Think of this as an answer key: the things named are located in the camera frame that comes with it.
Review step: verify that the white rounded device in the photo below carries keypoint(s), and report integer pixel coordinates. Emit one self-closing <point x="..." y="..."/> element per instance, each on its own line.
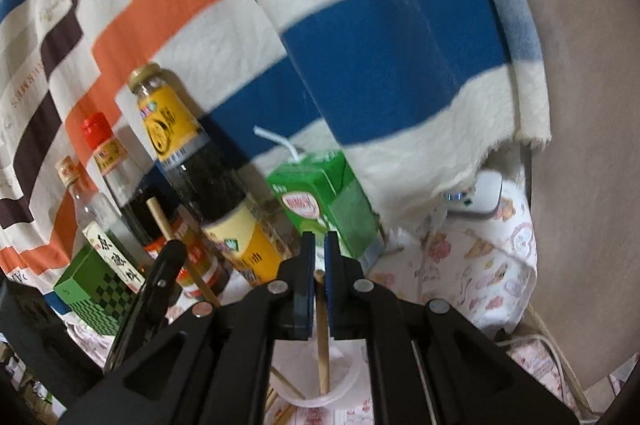
<point x="485" y="195"/>

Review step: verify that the white drinking straw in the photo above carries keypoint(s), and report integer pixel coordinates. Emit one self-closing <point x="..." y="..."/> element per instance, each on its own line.
<point x="280" y="139"/>

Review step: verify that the yellow label dark sauce bottle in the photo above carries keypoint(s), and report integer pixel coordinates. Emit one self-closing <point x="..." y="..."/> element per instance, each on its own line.
<point x="200" y="165"/>

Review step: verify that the green milk carton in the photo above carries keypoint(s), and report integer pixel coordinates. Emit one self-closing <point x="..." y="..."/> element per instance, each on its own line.
<point x="325" y="190"/>

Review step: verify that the bear printed cloth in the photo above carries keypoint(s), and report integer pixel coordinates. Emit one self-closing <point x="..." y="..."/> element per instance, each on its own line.
<point x="475" y="265"/>

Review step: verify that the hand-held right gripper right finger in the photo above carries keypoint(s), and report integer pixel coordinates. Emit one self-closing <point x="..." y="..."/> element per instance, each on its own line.
<point x="332" y="280"/>

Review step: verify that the red cap dark sauce bottle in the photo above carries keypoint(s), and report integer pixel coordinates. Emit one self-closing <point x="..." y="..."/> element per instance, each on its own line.
<point x="107" y="155"/>

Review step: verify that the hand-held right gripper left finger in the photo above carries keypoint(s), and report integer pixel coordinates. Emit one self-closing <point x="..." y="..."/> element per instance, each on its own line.
<point x="308" y="285"/>

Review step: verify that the wooden chopstick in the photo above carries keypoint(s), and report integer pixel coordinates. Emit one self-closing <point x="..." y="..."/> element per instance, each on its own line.
<point x="282" y="416"/>
<point x="287" y="383"/>
<point x="160" y="222"/>
<point x="323" y="355"/>

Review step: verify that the green checkered box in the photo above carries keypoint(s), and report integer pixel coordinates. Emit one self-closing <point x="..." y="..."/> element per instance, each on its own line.
<point x="90" y="290"/>

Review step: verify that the striped blanket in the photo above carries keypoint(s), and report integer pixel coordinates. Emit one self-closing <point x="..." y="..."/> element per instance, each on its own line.
<point x="375" y="55"/>

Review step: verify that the clear bottle with white label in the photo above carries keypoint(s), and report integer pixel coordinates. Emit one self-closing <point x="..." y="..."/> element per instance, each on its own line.
<point x="100" y="230"/>

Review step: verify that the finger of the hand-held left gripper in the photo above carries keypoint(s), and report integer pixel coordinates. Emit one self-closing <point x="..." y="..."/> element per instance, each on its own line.
<point x="160" y="290"/>

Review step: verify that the translucent plastic cup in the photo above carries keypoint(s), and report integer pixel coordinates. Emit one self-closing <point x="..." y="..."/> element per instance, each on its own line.
<point x="346" y="370"/>

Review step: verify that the strawberry printed cloth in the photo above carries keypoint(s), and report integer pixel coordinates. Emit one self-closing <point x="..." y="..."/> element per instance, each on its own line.
<point x="535" y="370"/>

